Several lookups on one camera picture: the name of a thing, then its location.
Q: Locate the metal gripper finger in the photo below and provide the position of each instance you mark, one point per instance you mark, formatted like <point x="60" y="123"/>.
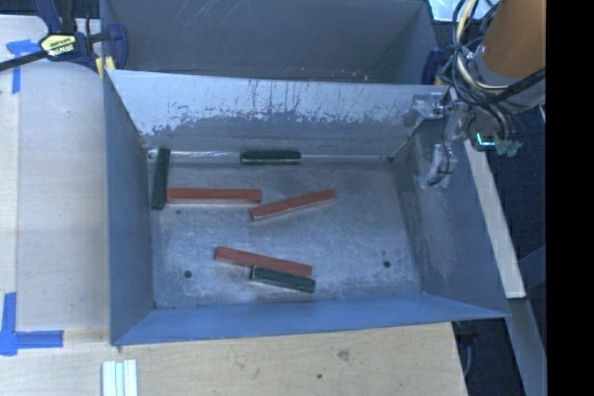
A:
<point x="438" y="164"/>
<point x="424" y="106"/>

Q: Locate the red-brown flat block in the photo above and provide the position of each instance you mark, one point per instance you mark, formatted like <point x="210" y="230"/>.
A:
<point x="292" y="205"/>
<point x="213" y="195"/>
<point x="262" y="261"/>

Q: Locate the grey metal bin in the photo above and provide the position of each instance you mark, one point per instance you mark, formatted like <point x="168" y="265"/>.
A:
<point x="297" y="241"/>

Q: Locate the dark green flat block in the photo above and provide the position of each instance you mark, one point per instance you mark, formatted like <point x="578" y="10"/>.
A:
<point x="283" y="279"/>
<point x="270" y="157"/>
<point x="160" y="179"/>

